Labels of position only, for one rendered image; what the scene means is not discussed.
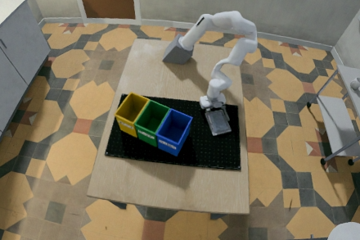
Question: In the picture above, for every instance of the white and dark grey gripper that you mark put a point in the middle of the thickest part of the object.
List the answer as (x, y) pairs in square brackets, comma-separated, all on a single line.
[(206, 103)]

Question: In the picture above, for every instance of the blue bin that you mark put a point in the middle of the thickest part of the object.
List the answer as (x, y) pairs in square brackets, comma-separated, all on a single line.
[(175, 128)]

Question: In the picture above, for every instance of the yellow open-top bin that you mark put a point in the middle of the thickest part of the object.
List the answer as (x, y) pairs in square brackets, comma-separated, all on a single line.
[(129, 111)]

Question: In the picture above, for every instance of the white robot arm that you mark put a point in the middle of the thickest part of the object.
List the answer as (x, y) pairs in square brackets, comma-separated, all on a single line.
[(243, 46)]

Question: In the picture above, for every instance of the green bin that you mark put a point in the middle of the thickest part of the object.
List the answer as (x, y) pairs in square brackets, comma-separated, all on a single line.
[(150, 120)]

